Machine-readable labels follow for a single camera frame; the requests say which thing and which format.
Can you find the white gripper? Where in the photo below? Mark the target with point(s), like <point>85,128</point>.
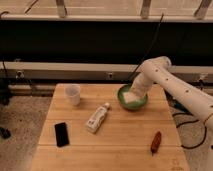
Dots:
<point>141,85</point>

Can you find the white sponge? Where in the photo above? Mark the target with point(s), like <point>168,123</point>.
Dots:
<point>132,97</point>

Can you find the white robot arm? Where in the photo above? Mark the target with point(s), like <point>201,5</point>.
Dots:
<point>155,70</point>

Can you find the green ceramic bowl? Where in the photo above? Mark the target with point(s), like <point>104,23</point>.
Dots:
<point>136,105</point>

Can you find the white plastic bottle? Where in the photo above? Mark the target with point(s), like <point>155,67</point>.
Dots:
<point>96,119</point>

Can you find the wooden table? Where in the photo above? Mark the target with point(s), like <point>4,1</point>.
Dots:
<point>122,142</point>

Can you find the translucent plastic cup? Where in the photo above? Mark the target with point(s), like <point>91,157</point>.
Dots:
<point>72,92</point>

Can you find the black smartphone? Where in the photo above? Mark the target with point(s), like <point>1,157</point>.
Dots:
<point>61,133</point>

